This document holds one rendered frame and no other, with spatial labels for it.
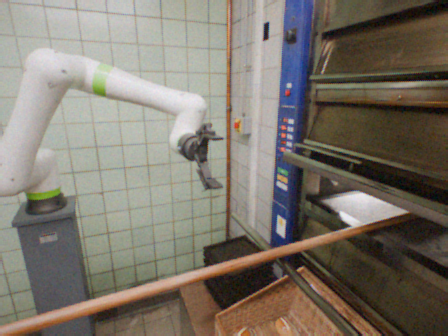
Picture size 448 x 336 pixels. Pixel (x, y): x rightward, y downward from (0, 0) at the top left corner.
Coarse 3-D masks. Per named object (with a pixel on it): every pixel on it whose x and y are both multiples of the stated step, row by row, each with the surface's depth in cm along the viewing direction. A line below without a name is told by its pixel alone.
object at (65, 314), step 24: (408, 216) 104; (312, 240) 87; (336, 240) 90; (216, 264) 75; (240, 264) 76; (144, 288) 67; (168, 288) 68; (48, 312) 60; (72, 312) 60; (96, 312) 63
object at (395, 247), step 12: (312, 204) 122; (324, 204) 121; (324, 216) 115; (336, 216) 109; (348, 216) 109; (360, 240) 99; (372, 240) 94; (384, 240) 92; (384, 252) 90; (396, 252) 86; (408, 252) 85; (408, 264) 83; (420, 264) 80; (432, 264) 80; (420, 276) 80; (432, 276) 77; (444, 276) 75; (444, 288) 74
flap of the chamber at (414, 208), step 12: (288, 156) 110; (312, 168) 97; (348, 168) 101; (336, 180) 87; (348, 180) 82; (384, 180) 88; (372, 192) 75; (384, 192) 72; (420, 192) 78; (396, 204) 69; (408, 204) 66; (432, 216) 61; (444, 216) 59
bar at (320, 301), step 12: (240, 216) 110; (252, 228) 101; (264, 240) 93; (288, 264) 80; (288, 276) 78; (300, 276) 75; (300, 288) 73; (312, 288) 71; (312, 300) 69; (324, 300) 67; (324, 312) 65; (336, 312) 63; (336, 324) 62; (348, 324) 60
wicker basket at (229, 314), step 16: (304, 272) 129; (272, 288) 125; (288, 288) 131; (320, 288) 120; (240, 304) 120; (256, 304) 124; (272, 304) 128; (288, 304) 133; (304, 304) 127; (336, 304) 111; (240, 320) 123; (256, 320) 127; (272, 320) 131; (288, 320) 132; (320, 320) 118
